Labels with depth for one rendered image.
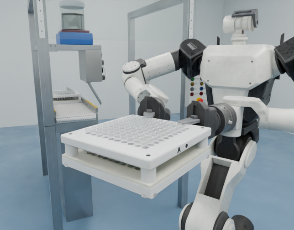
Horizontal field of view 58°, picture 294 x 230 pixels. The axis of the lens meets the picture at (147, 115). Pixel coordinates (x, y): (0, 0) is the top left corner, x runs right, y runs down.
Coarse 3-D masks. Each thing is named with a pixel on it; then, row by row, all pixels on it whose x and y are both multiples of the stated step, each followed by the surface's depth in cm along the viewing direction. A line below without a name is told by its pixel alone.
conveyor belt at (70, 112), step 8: (64, 104) 209; (72, 104) 209; (80, 104) 209; (56, 112) 180; (64, 112) 180; (72, 112) 180; (80, 112) 180; (88, 112) 180; (56, 120) 167; (64, 120) 169; (72, 120) 171; (80, 120) 174; (88, 120) 177
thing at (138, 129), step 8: (128, 120) 66; (136, 120) 65; (144, 120) 66; (152, 120) 66; (104, 128) 60; (112, 128) 59; (120, 128) 59; (128, 128) 59; (136, 128) 58; (144, 128) 60; (152, 128) 59; (160, 128) 59; (168, 128) 59; (128, 136) 53; (136, 136) 53; (144, 136) 54; (152, 136) 54
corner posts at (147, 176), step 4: (204, 140) 62; (196, 144) 63; (200, 144) 62; (204, 144) 62; (68, 148) 58; (72, 148) 58; (76, 148) 58; (68, 152) 58; (72, 152) 58; (76, 152) 59; (144, 172) 45; (148, 172) 45; (152, 172) 45; (144, 176) 45; (148, 176) 45; (152, 176) 45; (144, 180) 45; (148, 180) 45; (152, 180) 46
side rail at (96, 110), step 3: (66, 87) 293; (81, 96) 225; (81, 99) 219; (84, 99) 209; (84, 102) 208; (87, 102) 199; (87, 105) 200; (90, 105) 190; (90, 108) 191; (93, 108) 183; (96, 108) 176; (96, 111) 177
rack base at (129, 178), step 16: (64, 160) 59; (80, 160) 55; (96, 160) 55; (176, 160) 55; (192, 160) 57; (96, 176) 53; (112, 176) 50; (128, 176) 48; (160, 176) 48; (176, 176) 52; (144, 192) 46
